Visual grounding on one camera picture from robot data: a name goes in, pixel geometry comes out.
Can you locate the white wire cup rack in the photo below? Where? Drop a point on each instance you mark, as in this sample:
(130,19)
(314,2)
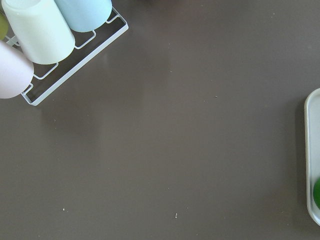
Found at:
(48,77)

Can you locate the light blue cup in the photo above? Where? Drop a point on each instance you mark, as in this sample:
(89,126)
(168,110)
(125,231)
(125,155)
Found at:
(85,15)

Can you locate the cream rabbit tray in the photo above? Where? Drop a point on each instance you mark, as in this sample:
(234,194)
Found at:
(312,150)

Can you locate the pale pink cup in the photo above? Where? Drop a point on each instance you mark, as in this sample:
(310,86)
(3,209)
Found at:
(16,71)

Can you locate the pale green cup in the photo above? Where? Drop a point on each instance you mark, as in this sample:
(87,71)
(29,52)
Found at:
(41,30)

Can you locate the green lime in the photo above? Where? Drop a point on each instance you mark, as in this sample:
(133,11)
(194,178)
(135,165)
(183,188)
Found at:
(316,193)

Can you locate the olive green cup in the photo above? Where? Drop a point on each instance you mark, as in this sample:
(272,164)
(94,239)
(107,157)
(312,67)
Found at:
(4,26)

